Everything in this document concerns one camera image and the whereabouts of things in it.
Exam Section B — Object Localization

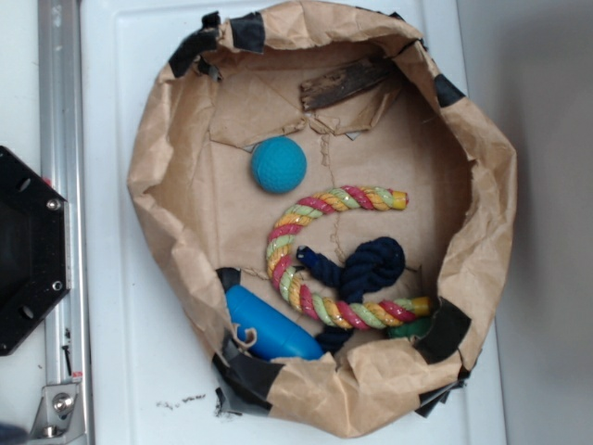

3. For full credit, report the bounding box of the brown paper bag bin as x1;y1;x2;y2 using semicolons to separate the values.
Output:
128;1;517;438

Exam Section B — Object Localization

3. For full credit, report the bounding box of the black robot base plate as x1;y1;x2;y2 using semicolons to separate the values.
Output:
0;146;69;357

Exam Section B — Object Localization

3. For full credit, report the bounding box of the blue plastic cylinder toy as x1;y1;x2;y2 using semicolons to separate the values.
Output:
225;285;324;361

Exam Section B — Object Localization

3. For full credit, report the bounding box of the aluminium extrusion rail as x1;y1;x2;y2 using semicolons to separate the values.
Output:
38;1;95;444

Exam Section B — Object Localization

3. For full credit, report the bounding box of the multicolour twisted rope toy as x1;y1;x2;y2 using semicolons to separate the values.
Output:
266;185;431;330

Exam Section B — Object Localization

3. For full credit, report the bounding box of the dark wooden bark piece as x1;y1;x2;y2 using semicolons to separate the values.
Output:
300;57;397;111

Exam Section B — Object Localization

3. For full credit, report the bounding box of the metal corner bracket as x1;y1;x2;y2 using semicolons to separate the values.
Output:
29;383;85;444

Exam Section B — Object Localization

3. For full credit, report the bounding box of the blue dimpled rubber ball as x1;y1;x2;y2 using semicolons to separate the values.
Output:
251;136;307;194

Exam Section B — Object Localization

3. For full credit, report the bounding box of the navy knotted rope toy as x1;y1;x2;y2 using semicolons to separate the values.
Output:
296;236;405;353

